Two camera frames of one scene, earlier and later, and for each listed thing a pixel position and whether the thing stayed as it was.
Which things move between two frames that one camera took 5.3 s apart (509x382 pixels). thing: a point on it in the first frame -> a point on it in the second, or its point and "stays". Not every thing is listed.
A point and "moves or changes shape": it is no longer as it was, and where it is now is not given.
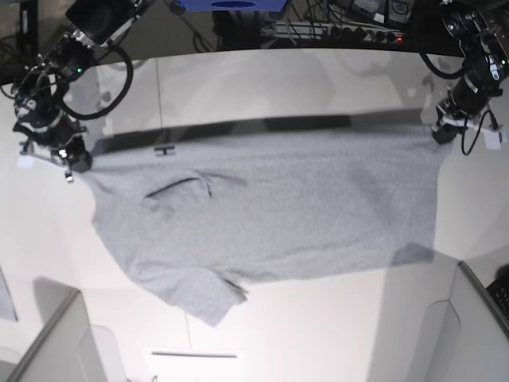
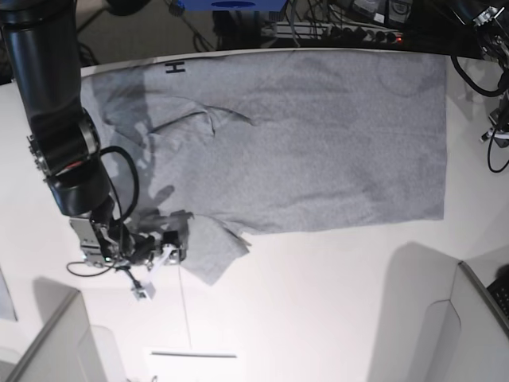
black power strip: x=332 y=31 stays
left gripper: x=64 y=133 -> x=139 y=247
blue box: x=233 y=5 stays
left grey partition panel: x=67 y=348 stays
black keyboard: x=499 y=290 stays
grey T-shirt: x=193 y=224 moves or changes shape
